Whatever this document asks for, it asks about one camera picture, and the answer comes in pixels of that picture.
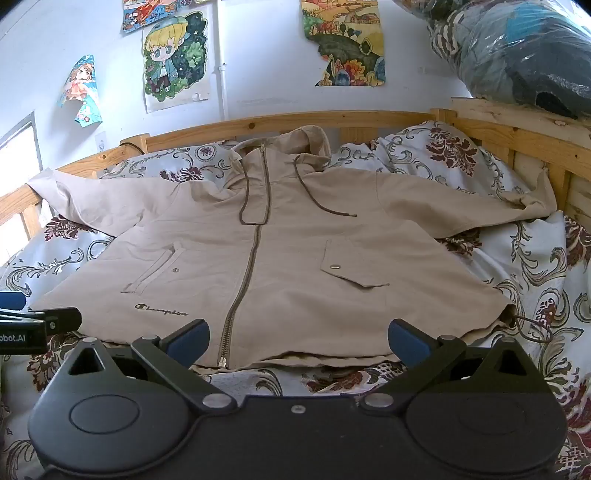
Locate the plastic bag of bedding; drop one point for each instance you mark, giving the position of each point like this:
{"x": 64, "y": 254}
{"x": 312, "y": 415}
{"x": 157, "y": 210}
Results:
{"x": 512, "y": 50}

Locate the white wall socket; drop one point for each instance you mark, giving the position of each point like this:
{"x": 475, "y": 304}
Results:
{"x": 101, "y": 140}

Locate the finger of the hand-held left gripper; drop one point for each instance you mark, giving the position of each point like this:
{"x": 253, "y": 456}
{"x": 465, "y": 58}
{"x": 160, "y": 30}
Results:
{"x": 60, "y": 319}
{"x": 11, "y": 301}

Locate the white wall hook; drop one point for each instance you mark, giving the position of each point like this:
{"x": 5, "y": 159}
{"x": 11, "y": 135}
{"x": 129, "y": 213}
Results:
{"x": 199, "y": 97}

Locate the landscape painting wall poster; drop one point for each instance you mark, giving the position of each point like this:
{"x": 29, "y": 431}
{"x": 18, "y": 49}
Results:
{"x": 341, "y": 41}

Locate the beige hooded zip jacket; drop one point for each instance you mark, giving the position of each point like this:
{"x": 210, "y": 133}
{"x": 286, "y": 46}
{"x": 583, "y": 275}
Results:
{"x": 300, "y": 277}

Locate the floral bed sheet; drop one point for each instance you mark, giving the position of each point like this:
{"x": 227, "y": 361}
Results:
{"x": 531, "y": 258}

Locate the wooden bed frame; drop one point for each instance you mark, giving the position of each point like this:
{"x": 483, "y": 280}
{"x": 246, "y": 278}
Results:
{"x": 286, "y": 121}

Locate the colourful cartoon wall poster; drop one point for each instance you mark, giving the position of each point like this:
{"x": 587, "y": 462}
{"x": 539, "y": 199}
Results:
{"x": 152, "y": 11}

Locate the white wall pipe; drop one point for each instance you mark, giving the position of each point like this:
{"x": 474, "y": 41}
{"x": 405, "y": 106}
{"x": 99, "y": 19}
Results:
{"x": 223, "y": 69}

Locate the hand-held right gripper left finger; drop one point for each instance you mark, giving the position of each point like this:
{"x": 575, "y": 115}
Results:
{"x": 188, "y": 342}

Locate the curled cartoon girl poster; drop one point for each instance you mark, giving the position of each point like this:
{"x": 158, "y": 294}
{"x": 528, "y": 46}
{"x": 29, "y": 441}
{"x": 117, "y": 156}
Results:
{"x": 81, "y": 90}

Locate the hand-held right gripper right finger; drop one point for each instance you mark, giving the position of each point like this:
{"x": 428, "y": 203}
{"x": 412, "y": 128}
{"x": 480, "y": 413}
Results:
{"x": 406, "y": 340}

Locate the cartoon child wall poster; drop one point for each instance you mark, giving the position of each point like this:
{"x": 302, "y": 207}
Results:
{"x": 173, "y": 60}

